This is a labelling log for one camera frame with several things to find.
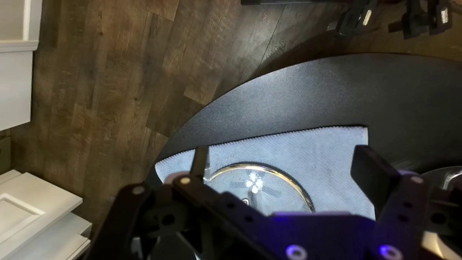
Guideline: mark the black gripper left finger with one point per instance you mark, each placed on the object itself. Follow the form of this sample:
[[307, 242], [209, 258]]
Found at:
[[140, 215]]

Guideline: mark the glass pot lid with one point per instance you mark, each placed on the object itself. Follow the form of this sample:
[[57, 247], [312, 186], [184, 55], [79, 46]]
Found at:
[[261, 186]]

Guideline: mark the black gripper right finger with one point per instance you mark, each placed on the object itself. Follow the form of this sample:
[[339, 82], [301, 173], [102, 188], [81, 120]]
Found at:
[[398, 202]]

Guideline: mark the black round table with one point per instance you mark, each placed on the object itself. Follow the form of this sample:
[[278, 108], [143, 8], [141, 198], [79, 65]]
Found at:
[[410, 104]]

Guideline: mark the light blue towel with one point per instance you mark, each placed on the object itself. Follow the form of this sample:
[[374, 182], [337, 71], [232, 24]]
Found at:
[[317, 159]]

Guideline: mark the white cabinet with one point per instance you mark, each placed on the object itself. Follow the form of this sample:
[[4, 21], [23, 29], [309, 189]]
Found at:
[[37, 218]]

